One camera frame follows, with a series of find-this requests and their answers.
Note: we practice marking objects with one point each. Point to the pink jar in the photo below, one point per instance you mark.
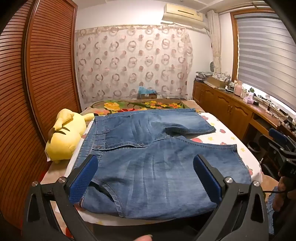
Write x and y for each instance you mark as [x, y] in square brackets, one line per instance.
[238, 88]

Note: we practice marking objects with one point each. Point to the cardboard box with blue cloth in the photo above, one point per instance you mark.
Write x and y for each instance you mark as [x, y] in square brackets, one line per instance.
[148, 95]

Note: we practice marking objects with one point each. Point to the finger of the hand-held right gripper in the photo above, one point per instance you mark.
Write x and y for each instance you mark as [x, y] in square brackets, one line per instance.
[268, 146]
[277, 134]

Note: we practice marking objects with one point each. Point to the wooden sideboard cabinet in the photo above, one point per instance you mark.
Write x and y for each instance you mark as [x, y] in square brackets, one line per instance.
[226, 109]

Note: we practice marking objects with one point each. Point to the strawberry print white blanket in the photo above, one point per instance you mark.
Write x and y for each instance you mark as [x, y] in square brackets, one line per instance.
[222, 136]

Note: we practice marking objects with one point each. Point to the wooden window frame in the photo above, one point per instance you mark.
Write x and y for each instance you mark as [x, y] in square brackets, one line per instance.
[234, 46]

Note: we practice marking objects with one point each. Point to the floral beige blanket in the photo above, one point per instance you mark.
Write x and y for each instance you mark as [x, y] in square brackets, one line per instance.
[115, 106]

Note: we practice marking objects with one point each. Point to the person's right hand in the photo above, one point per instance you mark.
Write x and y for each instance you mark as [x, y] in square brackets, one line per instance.
[281, 185]

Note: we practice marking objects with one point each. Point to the circle pattern sheer curtain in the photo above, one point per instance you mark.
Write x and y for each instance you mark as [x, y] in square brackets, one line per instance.
[129, 64]

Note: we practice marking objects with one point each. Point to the blue denim pants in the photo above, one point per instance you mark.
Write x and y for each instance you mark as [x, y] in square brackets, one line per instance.
[150, 166]

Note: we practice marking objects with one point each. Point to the yellow plush toy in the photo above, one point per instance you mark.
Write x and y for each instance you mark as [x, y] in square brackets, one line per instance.
[62, 141]

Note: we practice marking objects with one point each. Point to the cream tied curtain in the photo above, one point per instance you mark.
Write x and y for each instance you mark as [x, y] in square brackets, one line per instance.
[215, 41]

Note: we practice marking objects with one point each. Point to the pink tissue pack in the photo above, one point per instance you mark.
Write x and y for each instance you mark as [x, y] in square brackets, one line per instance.
[248, 99]

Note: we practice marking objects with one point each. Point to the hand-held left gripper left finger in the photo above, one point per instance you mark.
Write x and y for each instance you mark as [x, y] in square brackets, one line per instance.
[83, 178]

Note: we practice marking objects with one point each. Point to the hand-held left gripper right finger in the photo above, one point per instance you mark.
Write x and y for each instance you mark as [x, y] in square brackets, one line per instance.
[205, 178]

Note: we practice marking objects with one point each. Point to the round grey hand fan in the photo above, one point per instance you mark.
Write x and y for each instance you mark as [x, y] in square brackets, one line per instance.
[212, 66]

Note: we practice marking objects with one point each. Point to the open cardboard box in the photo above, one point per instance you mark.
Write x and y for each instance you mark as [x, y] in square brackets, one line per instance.
[216, 81]

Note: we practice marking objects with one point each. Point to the stack of folded cloths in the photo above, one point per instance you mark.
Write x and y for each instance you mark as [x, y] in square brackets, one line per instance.
[203, 76]

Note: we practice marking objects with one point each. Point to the person's left hand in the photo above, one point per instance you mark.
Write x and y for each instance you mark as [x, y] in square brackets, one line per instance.
[143, 238]

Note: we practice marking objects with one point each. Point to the cream wall air conditioner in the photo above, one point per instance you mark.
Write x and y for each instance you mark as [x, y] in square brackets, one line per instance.
[182, 16]

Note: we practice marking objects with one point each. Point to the grey striped window blind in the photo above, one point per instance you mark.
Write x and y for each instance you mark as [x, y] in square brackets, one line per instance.
[266, 58]

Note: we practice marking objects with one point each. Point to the black trash bin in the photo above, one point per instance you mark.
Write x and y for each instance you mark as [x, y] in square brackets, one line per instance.
[253, 149]

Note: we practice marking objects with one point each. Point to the wooden louvered wardrobe door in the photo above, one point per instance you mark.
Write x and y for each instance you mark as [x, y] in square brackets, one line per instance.
[53, 60]
[13, 115]

